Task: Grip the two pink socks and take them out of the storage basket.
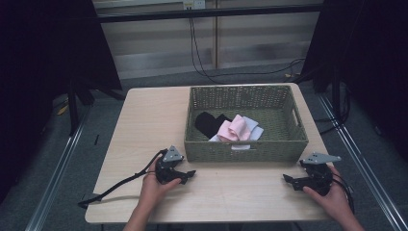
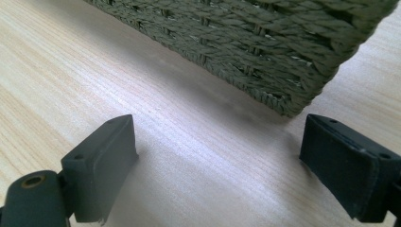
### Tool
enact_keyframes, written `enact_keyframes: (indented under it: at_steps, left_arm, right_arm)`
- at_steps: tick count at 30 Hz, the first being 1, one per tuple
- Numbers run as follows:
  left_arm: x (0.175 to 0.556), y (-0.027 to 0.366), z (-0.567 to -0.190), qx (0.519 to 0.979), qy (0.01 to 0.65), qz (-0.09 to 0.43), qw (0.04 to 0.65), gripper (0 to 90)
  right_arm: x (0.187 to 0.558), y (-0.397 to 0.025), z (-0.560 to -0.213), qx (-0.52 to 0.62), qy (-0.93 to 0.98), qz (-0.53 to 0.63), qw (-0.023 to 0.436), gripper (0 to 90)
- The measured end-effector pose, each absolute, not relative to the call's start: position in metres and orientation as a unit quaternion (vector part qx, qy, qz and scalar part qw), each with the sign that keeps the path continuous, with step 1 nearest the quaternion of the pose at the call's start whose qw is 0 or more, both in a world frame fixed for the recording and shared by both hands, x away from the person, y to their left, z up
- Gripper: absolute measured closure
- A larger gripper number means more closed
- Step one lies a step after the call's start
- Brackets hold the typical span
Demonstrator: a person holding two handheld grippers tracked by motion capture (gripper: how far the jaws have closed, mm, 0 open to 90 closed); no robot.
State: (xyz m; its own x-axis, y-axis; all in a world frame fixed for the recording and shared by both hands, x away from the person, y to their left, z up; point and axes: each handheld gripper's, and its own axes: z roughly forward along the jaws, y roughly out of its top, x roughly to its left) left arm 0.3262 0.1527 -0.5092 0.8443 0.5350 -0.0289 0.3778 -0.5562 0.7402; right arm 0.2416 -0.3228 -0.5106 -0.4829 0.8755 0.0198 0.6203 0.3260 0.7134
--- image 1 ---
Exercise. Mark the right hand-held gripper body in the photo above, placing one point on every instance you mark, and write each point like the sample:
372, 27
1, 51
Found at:
319, 179

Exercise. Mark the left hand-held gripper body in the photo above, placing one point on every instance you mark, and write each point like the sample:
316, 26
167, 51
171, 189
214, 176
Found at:
166, 170

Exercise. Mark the person's left hand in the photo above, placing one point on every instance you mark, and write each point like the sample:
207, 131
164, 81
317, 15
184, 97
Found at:
153, 189

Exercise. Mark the person's right hand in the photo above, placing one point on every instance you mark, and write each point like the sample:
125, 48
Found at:
336, 202

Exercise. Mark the black sock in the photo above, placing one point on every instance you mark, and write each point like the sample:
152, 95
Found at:
207, 123

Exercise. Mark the green woven basket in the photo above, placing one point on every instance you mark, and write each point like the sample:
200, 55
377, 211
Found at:
279, 122

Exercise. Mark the pale blue sock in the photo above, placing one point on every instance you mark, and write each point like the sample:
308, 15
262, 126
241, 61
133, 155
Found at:
255, 128

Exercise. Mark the pink sock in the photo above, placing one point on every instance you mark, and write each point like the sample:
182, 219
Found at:
234, 130

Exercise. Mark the small black floor strip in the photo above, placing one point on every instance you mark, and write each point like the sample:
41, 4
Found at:
96, 140

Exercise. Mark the black metal stand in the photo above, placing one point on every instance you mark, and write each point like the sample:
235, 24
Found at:
73, 109
336, 93

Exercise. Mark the yellow scrap on floor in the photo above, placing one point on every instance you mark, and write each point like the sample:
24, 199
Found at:
62, 109

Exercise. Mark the dark curtain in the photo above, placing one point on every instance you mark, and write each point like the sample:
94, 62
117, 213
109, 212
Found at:
372, 57
41, 64

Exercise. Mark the black horizontal bar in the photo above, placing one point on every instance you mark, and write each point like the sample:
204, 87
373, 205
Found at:
208, 13

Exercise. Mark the aluminium floor rail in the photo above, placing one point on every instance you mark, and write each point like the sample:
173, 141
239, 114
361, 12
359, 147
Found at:
362, 166
56, 173

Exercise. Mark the white wall socket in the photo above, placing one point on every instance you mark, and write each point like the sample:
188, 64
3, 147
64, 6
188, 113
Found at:
194, 4

